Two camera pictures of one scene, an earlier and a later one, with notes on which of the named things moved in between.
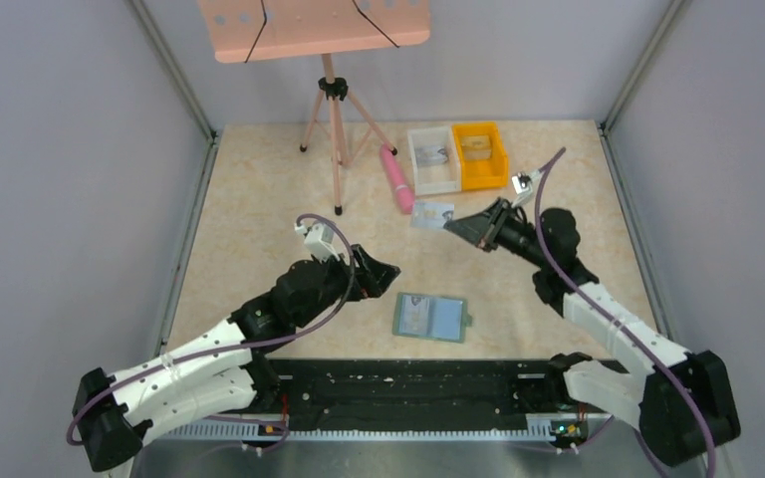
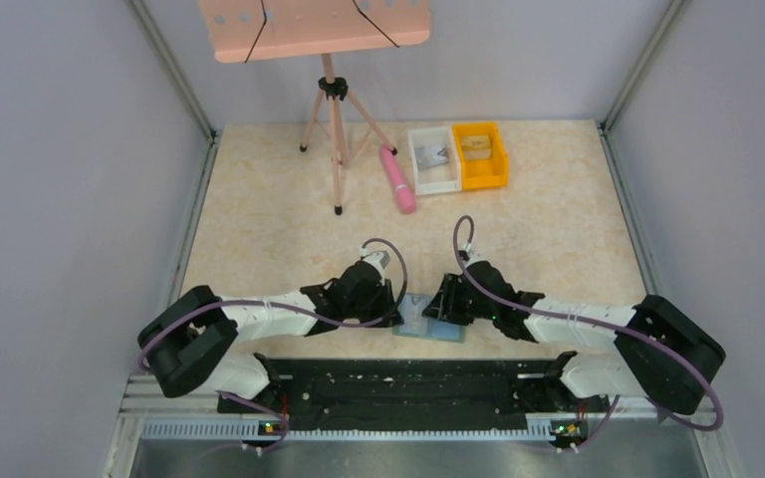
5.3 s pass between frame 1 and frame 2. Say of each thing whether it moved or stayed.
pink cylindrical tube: stayed
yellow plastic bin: stayed
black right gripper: moved
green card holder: stayed
